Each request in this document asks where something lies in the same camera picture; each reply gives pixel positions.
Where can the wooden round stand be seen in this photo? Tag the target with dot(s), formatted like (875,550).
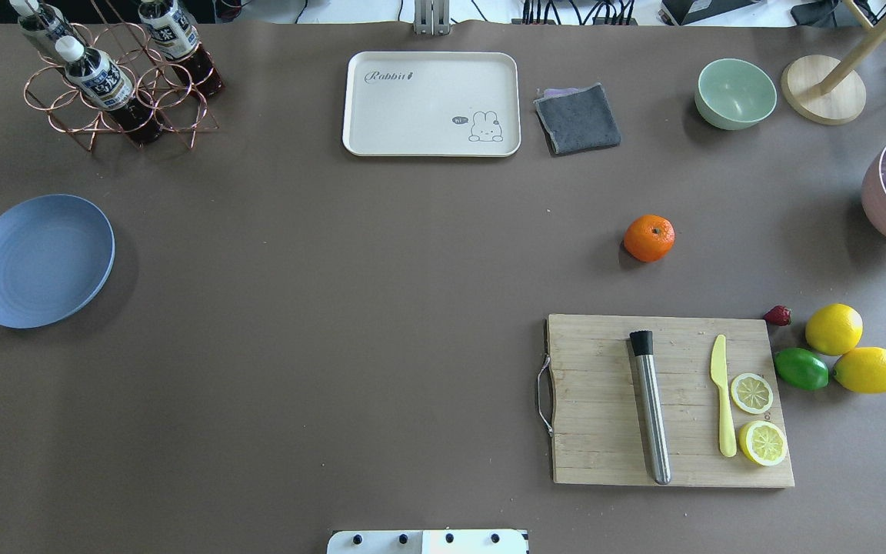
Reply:
(827,90)

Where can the wooden cutting board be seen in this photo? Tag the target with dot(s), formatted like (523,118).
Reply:
(598,427)

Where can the yellow plastic knife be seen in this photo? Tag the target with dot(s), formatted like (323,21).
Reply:
(719,376)

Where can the steel muddler black tip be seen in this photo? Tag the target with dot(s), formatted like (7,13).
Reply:
(643,348)

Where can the lemon slice upper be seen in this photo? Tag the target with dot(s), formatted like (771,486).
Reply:
(751,393)

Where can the green lime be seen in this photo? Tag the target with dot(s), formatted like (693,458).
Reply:
(801,368)

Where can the tea bottle front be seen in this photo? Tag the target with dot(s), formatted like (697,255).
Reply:
(105,84)

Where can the grey folded cloth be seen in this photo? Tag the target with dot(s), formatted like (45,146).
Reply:
(577,119)

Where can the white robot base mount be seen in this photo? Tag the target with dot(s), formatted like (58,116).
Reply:
(430,541)

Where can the yellow lemon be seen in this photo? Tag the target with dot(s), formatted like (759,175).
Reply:
(834,329)
(862,370)

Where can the yellow lemon lower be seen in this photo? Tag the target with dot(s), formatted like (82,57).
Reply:
(862,370)

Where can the green bowl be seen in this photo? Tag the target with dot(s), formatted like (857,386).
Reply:
(733,94)

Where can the tea bottle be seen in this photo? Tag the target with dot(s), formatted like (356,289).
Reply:
(105,84)
(43,25)
(173,31)

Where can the cream rabbit tray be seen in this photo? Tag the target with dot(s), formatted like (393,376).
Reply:
(432,104)

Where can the lemon half lower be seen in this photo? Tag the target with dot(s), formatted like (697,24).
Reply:
(763,443)

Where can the copper wire bottle rack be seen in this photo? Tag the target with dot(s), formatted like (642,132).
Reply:
(115,28)

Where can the tea bottle left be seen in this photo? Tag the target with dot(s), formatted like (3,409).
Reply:
(43,25)

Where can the red strawberry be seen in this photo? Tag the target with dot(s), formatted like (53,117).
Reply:
(779,315)

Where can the blue round plate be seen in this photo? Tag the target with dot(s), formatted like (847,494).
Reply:
(56,253)

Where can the orange fruit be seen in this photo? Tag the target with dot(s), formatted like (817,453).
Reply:
(649,238)

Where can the tea bottle right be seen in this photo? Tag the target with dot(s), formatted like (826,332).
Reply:
(173,31)

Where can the grey metal bracket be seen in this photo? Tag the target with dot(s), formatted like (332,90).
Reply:
(432,17)

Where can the yellow lemon upper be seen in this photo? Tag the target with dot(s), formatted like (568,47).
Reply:
(834,329)

